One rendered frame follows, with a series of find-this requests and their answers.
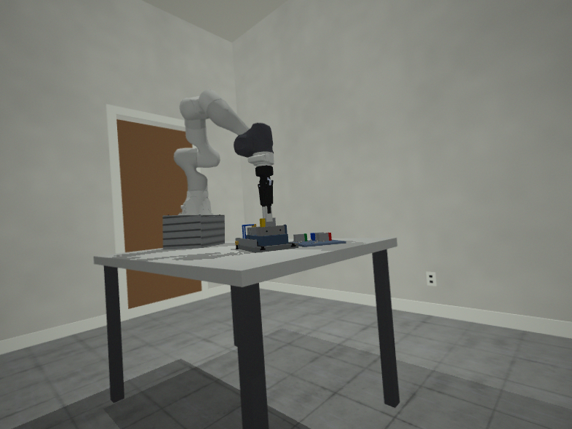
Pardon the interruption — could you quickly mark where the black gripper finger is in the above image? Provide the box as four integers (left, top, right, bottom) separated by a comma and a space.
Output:
261, 177, 273, 222
258, 180, 266, 218

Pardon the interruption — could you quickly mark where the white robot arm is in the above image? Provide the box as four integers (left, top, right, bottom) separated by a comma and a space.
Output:
174, 89, 274, 215

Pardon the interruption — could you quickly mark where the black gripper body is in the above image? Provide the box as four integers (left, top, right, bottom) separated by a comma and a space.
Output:
255, 165, 274, 188

